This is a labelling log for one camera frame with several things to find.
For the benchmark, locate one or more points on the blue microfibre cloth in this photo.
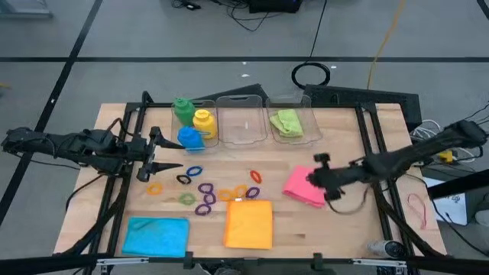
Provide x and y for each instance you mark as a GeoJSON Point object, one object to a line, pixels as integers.
{"type": "Point", "coordinates": [156, 237]}

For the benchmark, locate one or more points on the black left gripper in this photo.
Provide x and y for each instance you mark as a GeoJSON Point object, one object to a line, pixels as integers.
{"type": "Point", "coordinates": [135, 151]}

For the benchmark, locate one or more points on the black wedge panel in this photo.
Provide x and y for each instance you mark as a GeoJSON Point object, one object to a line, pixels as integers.
{"type": "Point", "coordinates": [244, 92]}

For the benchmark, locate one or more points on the grey metal floor base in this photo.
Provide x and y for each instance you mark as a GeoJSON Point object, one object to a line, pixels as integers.
{"type": "Point", "coordinates": [23, 7]}

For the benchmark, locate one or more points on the orange coil band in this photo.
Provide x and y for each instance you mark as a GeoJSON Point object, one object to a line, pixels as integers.
{"type": "Point", "coordinates": [149, 189]}

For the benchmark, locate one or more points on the black flat panel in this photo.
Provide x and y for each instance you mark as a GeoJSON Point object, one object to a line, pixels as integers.
{"type": "Point", "coordinates": [363, 97]}

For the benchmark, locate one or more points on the yellow orange stick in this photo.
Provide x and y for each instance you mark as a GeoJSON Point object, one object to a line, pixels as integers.
{"type": "Point", "coordinates": [235, 191]}
{"type": "Point", "coordinates": [219, 195]}

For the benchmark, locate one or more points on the black aluminium rig frame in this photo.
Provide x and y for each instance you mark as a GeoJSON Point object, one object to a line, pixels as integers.
{"type": "Point", "coordinates": [38, 265]}

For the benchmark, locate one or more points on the orange microfibre cloth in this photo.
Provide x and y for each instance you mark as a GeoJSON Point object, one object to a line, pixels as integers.
{"type": "Point", "coordinates": [248, 225]}

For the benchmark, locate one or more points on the green microfibre cloth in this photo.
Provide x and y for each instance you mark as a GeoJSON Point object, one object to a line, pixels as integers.
{"type": "Point", "coordinates": [286, 123]}

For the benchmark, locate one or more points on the red coil band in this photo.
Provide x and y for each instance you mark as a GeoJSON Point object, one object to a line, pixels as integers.
{"type": "Point", "coordinates": [252, 173]}

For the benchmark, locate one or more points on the blue coil band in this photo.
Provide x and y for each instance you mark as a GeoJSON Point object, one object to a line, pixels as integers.
{"type": "Point", "coordinates": [188, 172]}

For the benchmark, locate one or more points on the clear plastic bin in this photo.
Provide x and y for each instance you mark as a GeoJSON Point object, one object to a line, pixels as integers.
{"type": "Point", "coordinates": [242, 126]}
{"type": "Point", "coordinates": [311, 130]}
{"type": "Point", "coordinates": [175, 130]}

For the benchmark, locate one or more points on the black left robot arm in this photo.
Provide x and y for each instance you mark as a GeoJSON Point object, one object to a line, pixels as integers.
{"type": "Point", "coordinates": [68, 147]}

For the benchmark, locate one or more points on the silver frame bracket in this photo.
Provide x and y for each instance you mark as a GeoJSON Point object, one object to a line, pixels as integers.
{"type": "Point", "coordinates": [378, 262]}
{"type": "Point", "coordinates": [122, 261]}

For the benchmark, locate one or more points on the blue sports bottle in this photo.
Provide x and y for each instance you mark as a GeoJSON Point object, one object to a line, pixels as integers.
{"type": "Point", "coordinates": [190, 138]}

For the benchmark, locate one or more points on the black coil band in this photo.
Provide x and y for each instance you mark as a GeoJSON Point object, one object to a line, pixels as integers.
{"type": "Point", "coordinates": [178, 178]}

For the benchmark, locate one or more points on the black electronics box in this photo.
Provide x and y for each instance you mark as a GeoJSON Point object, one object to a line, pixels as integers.
{"type": "Point", "coordinates": [273, 4]}

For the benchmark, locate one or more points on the green sports bottle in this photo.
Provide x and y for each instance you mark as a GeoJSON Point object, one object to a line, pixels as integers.
{"type": "Point", "coordinates": [184, 110]}

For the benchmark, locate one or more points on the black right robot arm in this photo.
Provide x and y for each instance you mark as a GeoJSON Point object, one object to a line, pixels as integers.
{"type": "Point", "coordinates": [420, 154]}

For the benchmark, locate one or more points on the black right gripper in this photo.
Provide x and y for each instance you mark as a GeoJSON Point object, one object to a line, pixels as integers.
{"type": "Point", "coordinates": [340, 175]}

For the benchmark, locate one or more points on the white and black cylinder device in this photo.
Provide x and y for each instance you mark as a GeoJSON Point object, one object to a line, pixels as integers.
{"type": "Point", "coordinates": [387, 249]}

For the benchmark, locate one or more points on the yellow sports bottle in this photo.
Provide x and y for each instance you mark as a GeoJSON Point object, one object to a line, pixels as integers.
{"type": "Point", "coordinates": [204, 123]}

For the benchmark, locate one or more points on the pink microfibre cloth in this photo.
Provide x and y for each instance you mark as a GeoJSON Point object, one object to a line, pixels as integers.
{"type": "Point", "coordinates": [298, 187]}

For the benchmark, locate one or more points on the white paper sheet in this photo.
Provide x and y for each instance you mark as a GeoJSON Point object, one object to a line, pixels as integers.
{"type": "Point", "coordinates": [454, 206]}

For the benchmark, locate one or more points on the yellow plug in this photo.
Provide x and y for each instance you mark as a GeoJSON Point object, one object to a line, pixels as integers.
{"type": "Point", "coordinates": [445, 156]}

